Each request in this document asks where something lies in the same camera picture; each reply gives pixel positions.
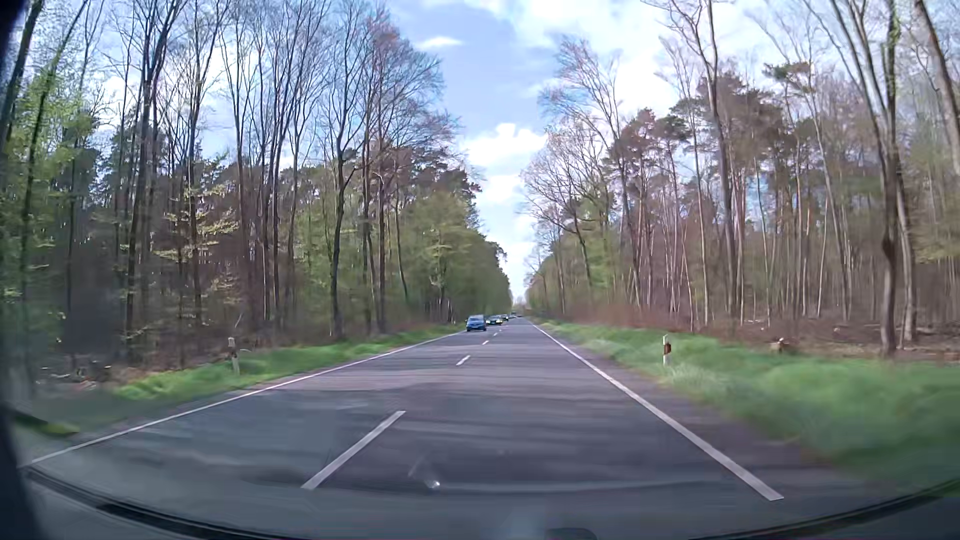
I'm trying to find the grass verge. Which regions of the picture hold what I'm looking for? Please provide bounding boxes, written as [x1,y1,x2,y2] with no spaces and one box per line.
[11,324,462,440]
[536,319,960,489]

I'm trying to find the wood of tall trees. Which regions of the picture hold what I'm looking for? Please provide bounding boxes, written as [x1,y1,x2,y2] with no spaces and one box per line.
[521,0,960,361]
[0,0,515,391]

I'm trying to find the grey asphalt road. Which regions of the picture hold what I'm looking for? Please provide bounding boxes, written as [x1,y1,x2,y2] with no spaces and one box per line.
[16,316,931,519]

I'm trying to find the road markings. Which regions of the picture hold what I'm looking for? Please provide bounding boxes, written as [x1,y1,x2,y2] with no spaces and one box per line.
[26,321,785,502]

